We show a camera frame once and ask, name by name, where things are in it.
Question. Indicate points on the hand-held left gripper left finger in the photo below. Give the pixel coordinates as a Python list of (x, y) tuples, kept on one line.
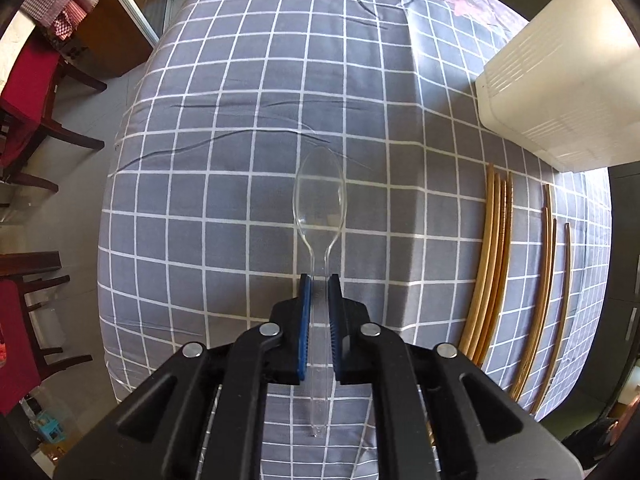
[(305, 330)]

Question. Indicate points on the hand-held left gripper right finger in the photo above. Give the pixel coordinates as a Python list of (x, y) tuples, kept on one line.
[(334, 330)]

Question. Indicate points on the clear plastic spoon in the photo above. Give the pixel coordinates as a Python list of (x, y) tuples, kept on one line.
[(320, 200)]

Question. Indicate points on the white slotted utensil holder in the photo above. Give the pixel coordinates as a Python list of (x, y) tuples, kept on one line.
[(565, 75)]

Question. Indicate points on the small blue box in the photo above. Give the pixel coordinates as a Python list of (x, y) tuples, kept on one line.
[(49, 426)]

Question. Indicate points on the dark bag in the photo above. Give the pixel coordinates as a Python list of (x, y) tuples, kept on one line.
[(600, 435)]

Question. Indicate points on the red cushioned wooden chair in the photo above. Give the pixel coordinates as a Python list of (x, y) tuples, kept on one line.
[(15, 320), (27, 85)]

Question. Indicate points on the brown sliding door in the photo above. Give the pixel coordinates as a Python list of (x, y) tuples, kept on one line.
[(115, 15)]

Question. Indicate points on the red checked hanging cloth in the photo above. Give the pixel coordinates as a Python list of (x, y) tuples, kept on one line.
[(55, 0)]

